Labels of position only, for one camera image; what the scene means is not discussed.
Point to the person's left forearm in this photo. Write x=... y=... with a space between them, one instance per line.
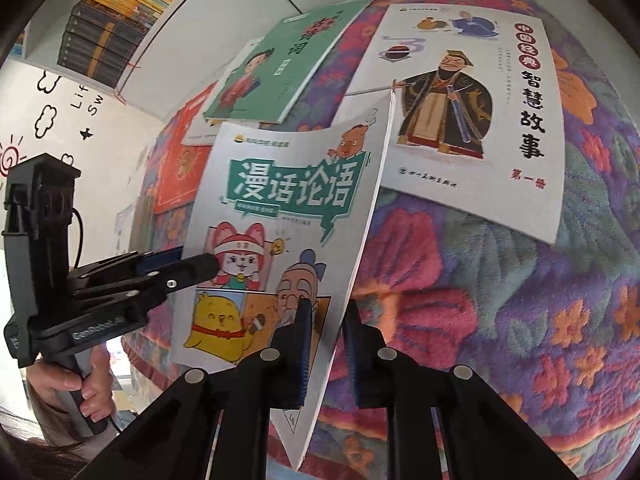
x=60 y=430

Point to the white emperor cover book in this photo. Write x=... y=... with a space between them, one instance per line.
x=475 y=125

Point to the person's dark hair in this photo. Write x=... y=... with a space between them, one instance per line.
x=30 y=445

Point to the black lettering wall sticker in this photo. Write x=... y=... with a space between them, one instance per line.
x=82 y=97

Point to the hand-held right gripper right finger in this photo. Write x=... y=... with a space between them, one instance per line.
x=350 y=355

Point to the white comic cover book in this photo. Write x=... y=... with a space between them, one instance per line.
x=280 y=240

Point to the black cloud wall sticker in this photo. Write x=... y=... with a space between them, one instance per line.
x=45 y=120
x=47 y=80

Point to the white bookshelf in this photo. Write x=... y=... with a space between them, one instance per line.
x=225 y=20

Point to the row of dark hardcover books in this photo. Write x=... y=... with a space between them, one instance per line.
x=95 y=40

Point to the floral quilted blanket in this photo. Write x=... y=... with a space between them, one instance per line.
x=475 y=335

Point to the white picture book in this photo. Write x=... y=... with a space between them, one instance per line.
x=197 y=132

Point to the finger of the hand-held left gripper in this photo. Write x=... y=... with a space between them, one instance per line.
x=195 y=267
x=160 y=258

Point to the black star wall sticker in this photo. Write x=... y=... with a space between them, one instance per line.
x=87 y=133

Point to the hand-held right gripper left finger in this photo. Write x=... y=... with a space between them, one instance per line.
x=302 y=350

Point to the person's left hand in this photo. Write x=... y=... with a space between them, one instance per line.
x=95 y=385

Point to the green girl cover book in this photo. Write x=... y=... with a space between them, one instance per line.
x=280 y=65

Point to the red sun wall sticker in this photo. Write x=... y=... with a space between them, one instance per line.
x=10 y=157

